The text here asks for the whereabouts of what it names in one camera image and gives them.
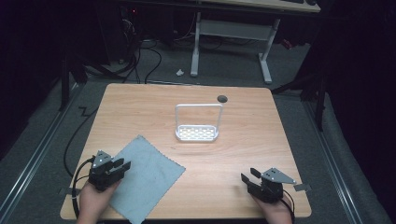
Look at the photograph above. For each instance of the crumpled white paper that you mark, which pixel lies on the crumpled white paper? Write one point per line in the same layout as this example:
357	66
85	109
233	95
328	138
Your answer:
180	72

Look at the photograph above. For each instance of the person's left hand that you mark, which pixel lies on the person's left hand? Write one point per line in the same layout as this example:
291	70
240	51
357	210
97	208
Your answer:
91	203

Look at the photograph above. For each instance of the grey cloth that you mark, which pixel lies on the grey cloth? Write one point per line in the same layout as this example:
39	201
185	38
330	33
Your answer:
149	177

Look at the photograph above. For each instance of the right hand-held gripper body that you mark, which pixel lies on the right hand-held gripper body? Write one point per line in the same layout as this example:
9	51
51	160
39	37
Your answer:
267	189

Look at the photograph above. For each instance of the white-legged desk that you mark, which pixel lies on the white-legged desk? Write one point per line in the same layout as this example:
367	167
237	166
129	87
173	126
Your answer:
236	29

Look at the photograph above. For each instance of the black table grommet hole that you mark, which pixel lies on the black table grommet hole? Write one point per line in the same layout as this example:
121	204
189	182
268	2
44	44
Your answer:
222	99

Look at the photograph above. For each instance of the person's right hand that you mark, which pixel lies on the person's right hand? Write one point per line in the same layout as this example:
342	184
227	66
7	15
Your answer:
277	213

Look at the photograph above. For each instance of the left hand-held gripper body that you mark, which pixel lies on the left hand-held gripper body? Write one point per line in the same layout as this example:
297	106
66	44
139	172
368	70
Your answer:
101	179

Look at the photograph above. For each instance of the grey tape piece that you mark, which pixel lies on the grey tape piece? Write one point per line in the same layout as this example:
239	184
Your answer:
302	187

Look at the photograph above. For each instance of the metal floor rail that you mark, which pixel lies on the metal floor rail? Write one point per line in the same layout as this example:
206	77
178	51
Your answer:
333	165
34	158

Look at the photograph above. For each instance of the black metal stand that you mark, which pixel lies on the black metal stand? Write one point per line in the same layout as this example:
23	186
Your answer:
320	93
64	77

